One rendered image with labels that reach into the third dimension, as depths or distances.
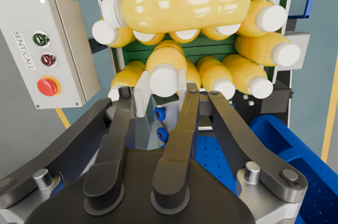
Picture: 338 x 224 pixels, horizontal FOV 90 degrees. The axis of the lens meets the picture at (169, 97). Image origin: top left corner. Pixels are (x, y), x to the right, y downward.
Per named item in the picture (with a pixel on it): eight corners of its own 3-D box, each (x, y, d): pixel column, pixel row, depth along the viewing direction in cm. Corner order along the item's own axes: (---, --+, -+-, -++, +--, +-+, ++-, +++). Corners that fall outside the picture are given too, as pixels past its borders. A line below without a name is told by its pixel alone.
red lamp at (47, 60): (46, 66, 31) (41, 67, 30) (41, 54, 30) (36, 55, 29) (57, 65, 31) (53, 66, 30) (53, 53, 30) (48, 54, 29)
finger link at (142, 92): (144, 117, 17) (137, 118, 17) (151, 91, 23) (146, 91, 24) (140, 89, 16) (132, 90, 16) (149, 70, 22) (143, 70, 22)
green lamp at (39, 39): (38, 46, 30) (33, 47, 29) (33, 33, 29) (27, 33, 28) (50, 45, 30) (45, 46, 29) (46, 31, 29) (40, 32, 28)
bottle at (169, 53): (152, 39, 38) (135, 54, 21) (184, 38, 38) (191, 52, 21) (155, 69, 41) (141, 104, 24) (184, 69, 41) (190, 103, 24)
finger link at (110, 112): (133, 120, 15) (100, 122, 15) (142, 97, 20) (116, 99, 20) (130, 105, 15) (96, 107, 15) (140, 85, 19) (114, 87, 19)
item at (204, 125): (177, 112, 54) (177, 136, 43) (176, 104, 53) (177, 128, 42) (208, 109, 53) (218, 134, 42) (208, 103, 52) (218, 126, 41)
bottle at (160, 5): (251, 28, 22) (114, 44, 24) (235, 20, 28) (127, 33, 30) (260, -41, 18) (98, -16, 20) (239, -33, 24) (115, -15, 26)
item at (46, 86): (44, 94, 34) (40, 97, 33) (37, 77, 32) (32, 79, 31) (62, 93, 34) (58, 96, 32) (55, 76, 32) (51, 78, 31)
